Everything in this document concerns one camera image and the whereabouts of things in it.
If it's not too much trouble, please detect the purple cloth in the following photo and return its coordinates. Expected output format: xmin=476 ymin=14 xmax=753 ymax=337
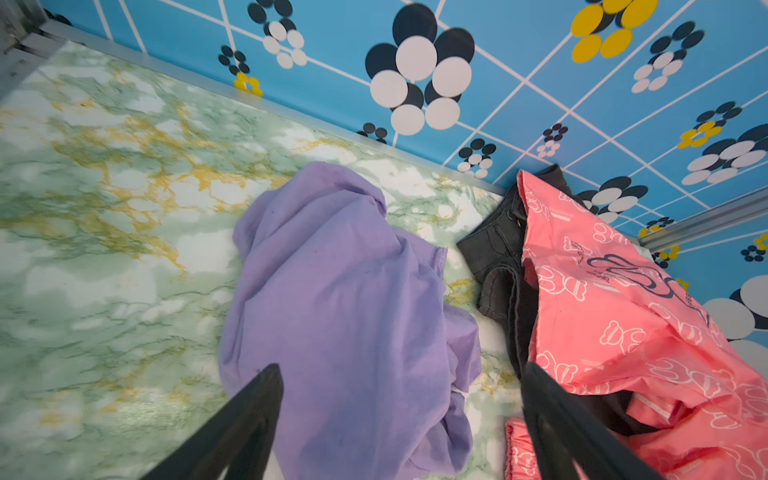
xmin=219 ymin=162 xmax=482 ymax=479

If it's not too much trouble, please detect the pink printed cloth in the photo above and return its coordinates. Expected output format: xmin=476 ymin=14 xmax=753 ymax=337
xmin=517 ymin=172 xmax=767 ymax=479

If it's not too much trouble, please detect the dark grey cloth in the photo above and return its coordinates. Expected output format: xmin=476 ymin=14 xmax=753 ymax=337
xmin=457 ymin=164 xmax=658 ymax=436

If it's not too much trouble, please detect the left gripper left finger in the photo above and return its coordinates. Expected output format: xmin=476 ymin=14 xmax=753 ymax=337
xmin=144 ymin=364 xmax=284 ymax=480

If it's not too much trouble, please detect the right corner aluminium post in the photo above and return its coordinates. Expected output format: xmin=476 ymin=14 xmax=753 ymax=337
xmin=634 ymin=187 xmax=767 ymax=251

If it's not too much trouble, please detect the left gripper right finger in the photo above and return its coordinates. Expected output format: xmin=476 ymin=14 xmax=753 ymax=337
xmin=521 ymin=363 xmax=661 ymax=480

